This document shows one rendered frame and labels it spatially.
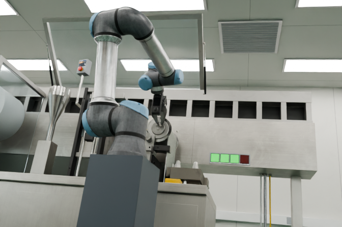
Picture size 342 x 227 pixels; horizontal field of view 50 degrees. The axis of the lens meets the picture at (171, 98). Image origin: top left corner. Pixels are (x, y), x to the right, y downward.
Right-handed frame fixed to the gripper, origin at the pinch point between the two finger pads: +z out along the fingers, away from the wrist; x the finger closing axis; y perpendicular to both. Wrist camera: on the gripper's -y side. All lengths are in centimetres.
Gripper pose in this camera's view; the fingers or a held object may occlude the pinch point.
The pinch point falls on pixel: (159, 123)
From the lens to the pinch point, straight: 205.7
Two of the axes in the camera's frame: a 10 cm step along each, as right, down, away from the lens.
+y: 1.9, -4.4, 8.8
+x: -9.8, -0.2, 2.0
